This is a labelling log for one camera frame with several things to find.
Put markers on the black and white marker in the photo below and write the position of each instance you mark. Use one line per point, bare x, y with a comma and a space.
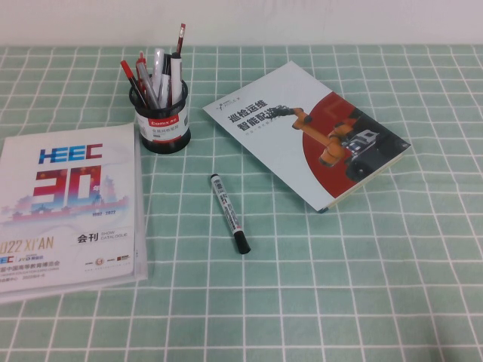
166, 75

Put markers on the white capped marker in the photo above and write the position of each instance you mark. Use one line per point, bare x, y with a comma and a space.
157, 64

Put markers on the white red robot brochure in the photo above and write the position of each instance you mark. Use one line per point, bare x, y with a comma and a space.
271, 151

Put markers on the white HEEC catalogue book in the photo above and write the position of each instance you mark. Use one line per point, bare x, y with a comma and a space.
68, 188

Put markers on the red capped ballpoint pen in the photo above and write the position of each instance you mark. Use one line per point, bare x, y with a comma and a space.
130, 75

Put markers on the white marker pen black cap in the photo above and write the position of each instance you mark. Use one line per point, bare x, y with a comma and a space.
226, 205

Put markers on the white marker with black end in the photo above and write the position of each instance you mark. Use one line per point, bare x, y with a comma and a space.
176, 79

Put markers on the black mesh pen holder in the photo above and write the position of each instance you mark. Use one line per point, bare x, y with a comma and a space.
166, 141

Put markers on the red click pen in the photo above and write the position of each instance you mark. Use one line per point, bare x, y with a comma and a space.
142, 60

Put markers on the red black pencil with eraser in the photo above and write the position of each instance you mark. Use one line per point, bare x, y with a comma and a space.
180, 37

